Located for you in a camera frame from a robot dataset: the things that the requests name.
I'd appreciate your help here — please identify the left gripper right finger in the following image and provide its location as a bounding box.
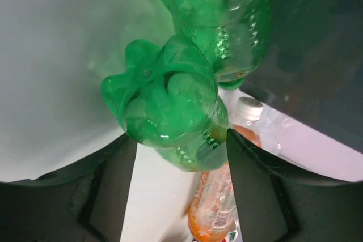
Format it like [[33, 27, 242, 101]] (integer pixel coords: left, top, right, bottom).
[[226, 129, 362, 241]]

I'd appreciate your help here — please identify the green bottle with cap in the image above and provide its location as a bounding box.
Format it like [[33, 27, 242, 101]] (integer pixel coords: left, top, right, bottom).
[[101, 35, 230, 172]]

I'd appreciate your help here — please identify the orange tea bottle white cap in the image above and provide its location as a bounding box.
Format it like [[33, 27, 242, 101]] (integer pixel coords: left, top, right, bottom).
[[188, 96, 263, 241]]

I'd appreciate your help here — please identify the green bottle near bin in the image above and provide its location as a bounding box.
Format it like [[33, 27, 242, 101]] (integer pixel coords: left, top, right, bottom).
[[161, 0, 271, 90]]

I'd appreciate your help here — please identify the dark green plastic bin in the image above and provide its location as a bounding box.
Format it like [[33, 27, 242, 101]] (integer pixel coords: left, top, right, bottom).
[[240, 0, 362, 152]]

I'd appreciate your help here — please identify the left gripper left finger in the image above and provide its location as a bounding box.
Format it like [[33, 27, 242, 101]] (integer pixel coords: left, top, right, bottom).
[[1, 135, 137, 241]]

